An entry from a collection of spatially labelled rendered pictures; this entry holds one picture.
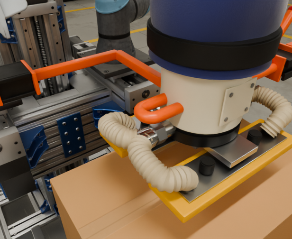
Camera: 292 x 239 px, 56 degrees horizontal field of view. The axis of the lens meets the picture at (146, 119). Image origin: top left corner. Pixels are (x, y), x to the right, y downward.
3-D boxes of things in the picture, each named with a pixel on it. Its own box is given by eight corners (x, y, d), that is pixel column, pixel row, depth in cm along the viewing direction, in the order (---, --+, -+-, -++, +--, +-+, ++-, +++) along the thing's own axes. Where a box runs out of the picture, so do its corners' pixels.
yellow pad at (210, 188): (183, 225, 45) (186, 206, 42) (147, 186, 52) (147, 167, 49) (296, 145, 61) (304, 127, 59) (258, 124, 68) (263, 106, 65)
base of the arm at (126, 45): (89, 54, 107) (86, 28, 101) (122, 46, 114) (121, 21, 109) (108, 68, 97) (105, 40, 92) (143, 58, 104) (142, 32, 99)
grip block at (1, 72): (-1, 106, 55) (-9, 84, 52) (-10, 89, 60) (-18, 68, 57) (41, 94, 59) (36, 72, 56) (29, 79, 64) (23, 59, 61)
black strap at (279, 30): (212, 86, 37) (216, 58, 35) (121, 38, 52) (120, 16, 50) (303, 49, 48) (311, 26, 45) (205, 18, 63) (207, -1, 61)
